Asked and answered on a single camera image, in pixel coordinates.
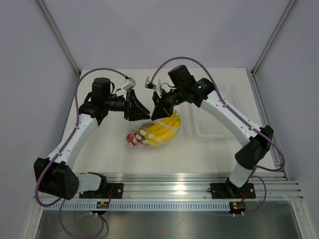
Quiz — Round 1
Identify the left aluminium corner post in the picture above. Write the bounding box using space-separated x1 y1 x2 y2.
35 0 81 78

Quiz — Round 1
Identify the right aluminium corner post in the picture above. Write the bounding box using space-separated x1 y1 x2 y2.
251 0 299 77

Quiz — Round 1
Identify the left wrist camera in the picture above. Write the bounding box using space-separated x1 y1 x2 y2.
121 77 136 98

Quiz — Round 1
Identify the left small circuit board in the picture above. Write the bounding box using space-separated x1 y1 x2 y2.
96 202 110 209

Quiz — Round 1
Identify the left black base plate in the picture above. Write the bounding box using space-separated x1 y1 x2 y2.
79 183 124 199

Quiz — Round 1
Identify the aluminium rail beam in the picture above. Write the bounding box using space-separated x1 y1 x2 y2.
105 172 304 201

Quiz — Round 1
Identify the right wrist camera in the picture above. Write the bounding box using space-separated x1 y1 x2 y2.
145 77 162 98

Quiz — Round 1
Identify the small circuit board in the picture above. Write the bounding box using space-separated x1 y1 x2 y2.
230 201 246 214
96 202 110 209

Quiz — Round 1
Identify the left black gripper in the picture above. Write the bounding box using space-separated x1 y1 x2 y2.
104 89 151 121

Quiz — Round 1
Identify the white slotted cable duct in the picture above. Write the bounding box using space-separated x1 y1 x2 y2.
46 200 230 212

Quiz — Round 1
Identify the white perforated plastic basket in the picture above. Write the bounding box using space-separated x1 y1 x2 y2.
189 82 248 139

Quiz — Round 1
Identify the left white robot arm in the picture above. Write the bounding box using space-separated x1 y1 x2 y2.
34 77 150 200

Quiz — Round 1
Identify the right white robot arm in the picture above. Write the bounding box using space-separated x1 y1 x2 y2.
145 65 274 198

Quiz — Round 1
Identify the yellow banana bunch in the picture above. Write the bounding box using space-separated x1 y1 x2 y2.
138 111 182 147

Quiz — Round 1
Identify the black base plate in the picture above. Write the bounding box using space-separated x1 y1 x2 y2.
207 183 256 199
79 183 124 199

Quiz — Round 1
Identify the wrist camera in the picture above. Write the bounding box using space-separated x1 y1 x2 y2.
121 77 136 98
145 77 162 98

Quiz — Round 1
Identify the red fruit bunch with leaves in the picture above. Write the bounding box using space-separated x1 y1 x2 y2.
126 132 149 147

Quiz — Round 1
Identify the aluminium corner post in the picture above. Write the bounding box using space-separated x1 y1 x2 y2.
35 0 81 78
251 0 299 77

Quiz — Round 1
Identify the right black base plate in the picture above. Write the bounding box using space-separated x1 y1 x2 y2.
207 183 256 199

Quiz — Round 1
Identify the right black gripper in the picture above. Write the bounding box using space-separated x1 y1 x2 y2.
152 86 186 120

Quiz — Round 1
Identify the clear zip top bag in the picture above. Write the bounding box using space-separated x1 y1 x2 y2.
126 109 182 150

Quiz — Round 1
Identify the right small circuit board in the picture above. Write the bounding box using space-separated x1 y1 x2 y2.
230 201 246 214

